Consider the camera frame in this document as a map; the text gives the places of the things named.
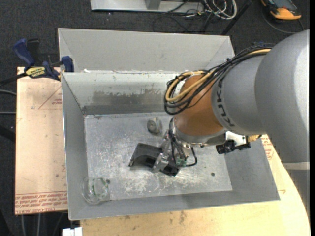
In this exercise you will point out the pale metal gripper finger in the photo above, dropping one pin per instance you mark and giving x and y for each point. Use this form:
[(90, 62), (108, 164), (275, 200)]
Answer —
[(166, 163), (157, 163)]

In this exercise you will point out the black angular plastic object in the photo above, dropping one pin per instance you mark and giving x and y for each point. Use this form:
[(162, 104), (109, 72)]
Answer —
[(144, 155)]

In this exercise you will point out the grey round metal piece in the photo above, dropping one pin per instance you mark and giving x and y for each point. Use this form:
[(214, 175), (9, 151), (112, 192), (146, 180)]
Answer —
[(154, 125)]

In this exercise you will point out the grey metal bin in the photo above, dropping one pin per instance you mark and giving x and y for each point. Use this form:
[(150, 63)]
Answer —
[(118, 141)]

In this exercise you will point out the clear glass bowl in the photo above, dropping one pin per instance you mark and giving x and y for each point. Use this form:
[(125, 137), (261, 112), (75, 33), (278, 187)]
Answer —
[(95, 190)]

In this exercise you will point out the brown cardboard board red print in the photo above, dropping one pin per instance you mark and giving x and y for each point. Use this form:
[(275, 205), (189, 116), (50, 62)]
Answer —
[(39, 131)]

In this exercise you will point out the black cylinder on white bracket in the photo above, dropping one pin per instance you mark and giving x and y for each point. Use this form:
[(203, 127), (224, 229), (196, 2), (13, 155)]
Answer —
[(231, 146)]

